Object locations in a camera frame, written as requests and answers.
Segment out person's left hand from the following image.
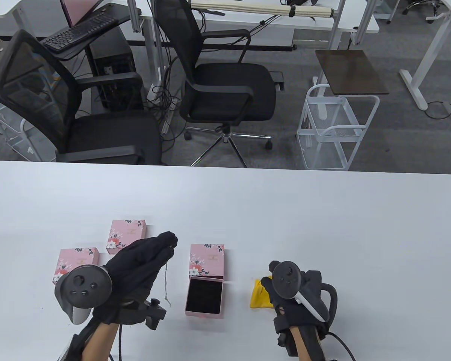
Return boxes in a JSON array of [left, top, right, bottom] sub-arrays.
[[92, 231, 178, 325]]

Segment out person's right hand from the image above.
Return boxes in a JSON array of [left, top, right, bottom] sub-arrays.
[[260, 271, 329, 333]]

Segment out yellow cloth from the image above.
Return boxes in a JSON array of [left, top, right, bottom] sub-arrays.
[[249, 276, 275, 309]]

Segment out grey handheld controller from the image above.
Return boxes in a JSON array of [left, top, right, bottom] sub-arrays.
[[54, 265, 112, 325], [269, 261, 339, 323]]

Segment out pink box tray black lining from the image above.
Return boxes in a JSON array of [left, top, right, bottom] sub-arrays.
[[184, 278, 224, 319]]

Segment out person's right forearm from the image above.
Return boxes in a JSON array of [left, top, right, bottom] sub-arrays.
[[289, 325, 325, 361]]

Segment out person's left forearm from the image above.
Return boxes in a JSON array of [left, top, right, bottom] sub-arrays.
[[83, 322, 121, 361]]

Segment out pink floral jewelry box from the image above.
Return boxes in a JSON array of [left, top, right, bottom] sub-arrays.
[[53, 248, 100, 284], [106, 220, 147, 255]]

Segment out black mesh office chair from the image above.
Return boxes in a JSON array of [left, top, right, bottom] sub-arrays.
[[0, 29, 168, 166]]

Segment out black office chair chrome base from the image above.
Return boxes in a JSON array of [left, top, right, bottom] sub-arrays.
[[153, 0, 285, 168]]

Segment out black computer tower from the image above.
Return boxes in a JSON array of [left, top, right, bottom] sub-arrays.
[[89, 28, 144, 111]]

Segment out black keyboard tray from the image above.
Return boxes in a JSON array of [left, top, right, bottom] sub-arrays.
[[41, 8, 141, 61]]

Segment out black keyboard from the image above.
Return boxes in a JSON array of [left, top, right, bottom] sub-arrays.
[[41, 13, 120, 52]]

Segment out dark wooden board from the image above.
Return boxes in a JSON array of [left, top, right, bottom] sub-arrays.
[[315, 50, 389, 95]]

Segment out white desk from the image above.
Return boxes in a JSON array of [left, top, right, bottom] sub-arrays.
[[128, 0, 380, 81], [0, 0, 132, 38], [400, 0, 451, 138]]

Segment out distant chair base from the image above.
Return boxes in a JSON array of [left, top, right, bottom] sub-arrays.
[[403, 0, 449, 22]]

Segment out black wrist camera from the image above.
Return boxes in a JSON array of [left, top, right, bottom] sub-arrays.
[[117, 298, 168, 331], [274, 327, 297, 358]]

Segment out tangle of black cables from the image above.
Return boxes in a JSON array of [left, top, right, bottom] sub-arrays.
[[145, 64, 183, 143]]

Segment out white wire cart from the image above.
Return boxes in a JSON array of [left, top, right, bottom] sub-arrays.
[[0, 89, 57, 162], [296, 85, 380, 171]]

